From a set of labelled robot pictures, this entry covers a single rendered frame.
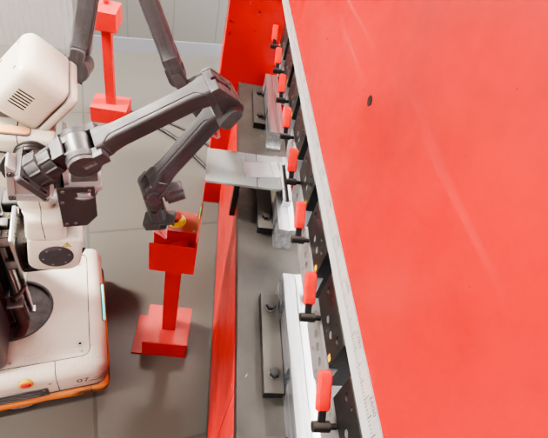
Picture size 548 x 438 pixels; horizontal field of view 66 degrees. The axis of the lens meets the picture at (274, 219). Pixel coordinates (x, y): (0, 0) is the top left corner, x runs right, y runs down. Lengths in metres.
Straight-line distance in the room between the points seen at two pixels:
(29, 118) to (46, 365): 1.00
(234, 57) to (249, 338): 1.45
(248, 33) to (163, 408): 1.75
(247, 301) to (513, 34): 1.02
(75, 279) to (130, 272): 0.43
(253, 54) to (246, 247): 1.12
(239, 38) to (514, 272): 1.93
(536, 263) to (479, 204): 0.09
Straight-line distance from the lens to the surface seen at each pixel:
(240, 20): 2.17
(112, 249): 2.52
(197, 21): 4.39
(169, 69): 1.43
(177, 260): 1.54
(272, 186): 1.47
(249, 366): 1.20
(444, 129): 0.53
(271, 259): 1.41
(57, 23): 4.30
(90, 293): 2.02
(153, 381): 2.11
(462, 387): 0.47
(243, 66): 2.26
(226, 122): 1.11
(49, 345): 1.92
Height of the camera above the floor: 1.94
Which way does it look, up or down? 44 degrees down
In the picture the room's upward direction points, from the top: 17 degrees clockwise
